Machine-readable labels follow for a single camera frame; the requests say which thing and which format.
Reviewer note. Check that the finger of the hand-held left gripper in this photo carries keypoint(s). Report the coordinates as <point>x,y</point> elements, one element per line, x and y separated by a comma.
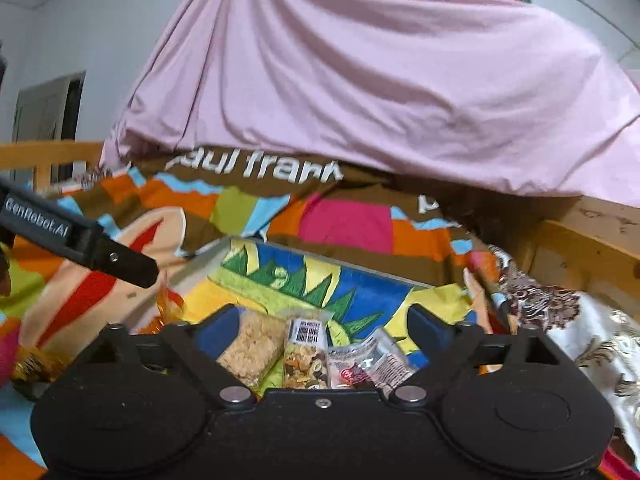
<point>127,262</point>

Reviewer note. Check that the colourful drawing tin box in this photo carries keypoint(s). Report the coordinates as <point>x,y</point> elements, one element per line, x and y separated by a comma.
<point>360,295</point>

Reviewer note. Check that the clear rice cracker packet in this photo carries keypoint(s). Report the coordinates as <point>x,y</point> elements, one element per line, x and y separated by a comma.
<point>250,345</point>

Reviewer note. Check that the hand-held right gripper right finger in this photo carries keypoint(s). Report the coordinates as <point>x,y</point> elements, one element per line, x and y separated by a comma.
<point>430,330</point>

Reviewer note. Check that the wooden bed frame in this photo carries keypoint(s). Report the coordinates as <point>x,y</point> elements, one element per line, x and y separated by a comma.
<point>575,255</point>

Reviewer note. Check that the grey door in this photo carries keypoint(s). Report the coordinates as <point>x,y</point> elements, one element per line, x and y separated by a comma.
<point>47,110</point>

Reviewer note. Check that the clear nut bar packet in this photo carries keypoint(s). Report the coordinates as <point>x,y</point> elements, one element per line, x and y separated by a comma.
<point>305,355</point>

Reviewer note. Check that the golden snack wrapper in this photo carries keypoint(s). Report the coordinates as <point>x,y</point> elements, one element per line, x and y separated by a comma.
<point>35,362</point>

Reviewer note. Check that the pink bed sheet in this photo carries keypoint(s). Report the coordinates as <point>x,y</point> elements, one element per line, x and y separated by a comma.
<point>350,75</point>

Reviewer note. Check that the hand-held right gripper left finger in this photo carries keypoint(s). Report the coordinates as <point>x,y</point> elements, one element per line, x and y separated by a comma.
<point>220,331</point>

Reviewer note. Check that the silver snack packet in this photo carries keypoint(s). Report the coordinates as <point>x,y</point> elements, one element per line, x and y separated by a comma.
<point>380,360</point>

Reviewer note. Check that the colourful printed blanket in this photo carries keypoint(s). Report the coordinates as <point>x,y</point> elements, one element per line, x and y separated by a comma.
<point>345,220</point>

